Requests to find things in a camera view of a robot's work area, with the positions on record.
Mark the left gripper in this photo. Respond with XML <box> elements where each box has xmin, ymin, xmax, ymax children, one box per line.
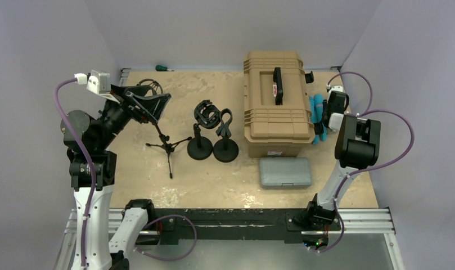
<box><xmin>96</xmin><ymin>83</ymin><xmax>169</xmax><ymax>149</ymax></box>

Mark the tripod stand with shock mount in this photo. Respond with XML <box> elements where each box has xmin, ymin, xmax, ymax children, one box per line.
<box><xmin>137</xmin><ymin>78</ymin><xmax>192</xmax><ymax>179</ymax></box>

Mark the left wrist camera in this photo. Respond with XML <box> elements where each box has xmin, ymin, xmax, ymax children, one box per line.
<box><xmin>74</xmin><ymin>70</ymin><xmax>120</xmax><ymax>104</ymax></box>

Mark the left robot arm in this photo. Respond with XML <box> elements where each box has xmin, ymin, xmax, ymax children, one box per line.
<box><xmin>56</xmin><ymin>82</ymin><xmax>171</xmax><ymax>269</ymax></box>

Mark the green object at wall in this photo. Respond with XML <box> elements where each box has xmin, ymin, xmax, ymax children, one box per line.
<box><xmin>155</xmin><ymin>65</ymin><xmax>173</xmax><ymax>72</ymax></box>

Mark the round base shock mount stand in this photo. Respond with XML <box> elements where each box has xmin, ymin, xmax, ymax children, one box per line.
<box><xmin>187</xmin><ymin>100</ymin><xmax>220</xmax><ymax>160</ymax></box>

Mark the grey plastic box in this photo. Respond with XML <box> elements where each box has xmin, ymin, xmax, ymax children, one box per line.
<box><xmin>259</xmin><ymin>157</ymin><xmax>313</xmax><ymax>189</ymax></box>

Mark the blue microphone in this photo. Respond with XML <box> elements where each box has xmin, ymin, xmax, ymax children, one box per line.
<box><xmin>309</xmin><ymin>96</ymin><xmax>319</xmax><ymax>145</ymax></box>
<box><xmin>313</xmin><ymin>94</ymin><xmax>327</xmax><ymax>141</ymax></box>

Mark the purple cable loop on frame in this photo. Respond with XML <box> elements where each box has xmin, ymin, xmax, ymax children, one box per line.
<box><xmin>133</xmin><ymin>214</ymin><xmax>197</xmax><ymax>262</ymax></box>

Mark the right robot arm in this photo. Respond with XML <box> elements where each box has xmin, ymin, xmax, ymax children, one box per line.
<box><xmin>304</xmin><ymin>90</ymin><xmax>381</xmax><ymax>229</ymax></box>

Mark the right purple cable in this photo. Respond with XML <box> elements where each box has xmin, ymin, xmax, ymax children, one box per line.
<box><xmin>309</xmin><ymin>71</ymin><xmax>416</xmax><ymax>254</ymax></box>

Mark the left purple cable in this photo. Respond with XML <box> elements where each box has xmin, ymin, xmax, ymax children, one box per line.
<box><xmin>53</xmin><ymin>76</ymin><xmax>97</xmax><ymax>269</ymax></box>

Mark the round base clip stand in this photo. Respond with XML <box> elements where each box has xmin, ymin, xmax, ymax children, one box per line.
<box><xmin>213</xmin><ymin>108</ymin><xmax>239</xmax><ymax>163</ymax></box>

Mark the tan tool case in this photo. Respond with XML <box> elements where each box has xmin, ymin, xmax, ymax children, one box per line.
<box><xmin>244</xmin><ymin>51</ymin><xmax>316</xmax><ymax>158</ymax></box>

